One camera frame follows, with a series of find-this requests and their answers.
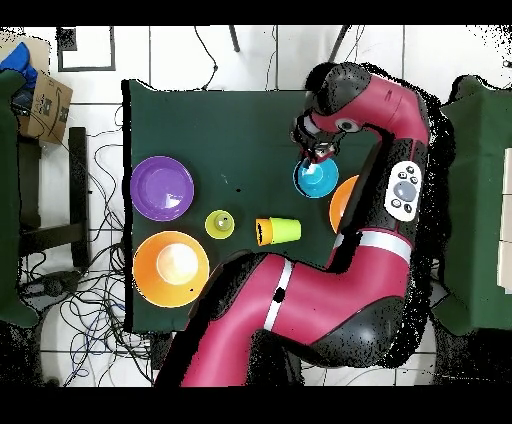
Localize light blue opaque bowl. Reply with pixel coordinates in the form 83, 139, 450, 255
292, 156, 341, 200

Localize large orange bowl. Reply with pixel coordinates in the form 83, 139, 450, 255
328, 174, 360, 236
132, 230, 211, 309

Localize green cup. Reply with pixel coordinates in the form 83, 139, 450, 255
269, 216, 302, 245

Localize orange cup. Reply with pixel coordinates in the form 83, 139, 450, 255
254, 217, 274, 247

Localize purple bowl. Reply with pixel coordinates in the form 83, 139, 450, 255
129, 155, 196, 222

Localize dark green tablecloth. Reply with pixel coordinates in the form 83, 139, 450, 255
121, 78, 411, 335

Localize yellow cup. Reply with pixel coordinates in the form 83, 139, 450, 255
204, 209, 236, 241

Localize green covered side table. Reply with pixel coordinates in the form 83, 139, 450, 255
0, 69, 40, 330
434, 74, 512, 336

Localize white box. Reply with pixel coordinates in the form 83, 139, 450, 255
496, 146, 512, 295

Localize black bench stand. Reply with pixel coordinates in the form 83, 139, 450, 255
17, 126, 91, 269

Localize black power brick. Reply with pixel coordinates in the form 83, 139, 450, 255
149, 331, 174, 371

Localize cardboard box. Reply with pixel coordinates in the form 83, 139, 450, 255
18, 73, 74, 146

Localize blue cloth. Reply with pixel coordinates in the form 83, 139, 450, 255
0, 41, 39, 90

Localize black floor cable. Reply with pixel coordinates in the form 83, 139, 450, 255
194, 25, 219, 91

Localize tangle of floor cables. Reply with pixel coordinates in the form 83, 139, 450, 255
17, 105, 161, 387

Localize black square frame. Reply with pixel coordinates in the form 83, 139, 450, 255
55, 25, 117, 73

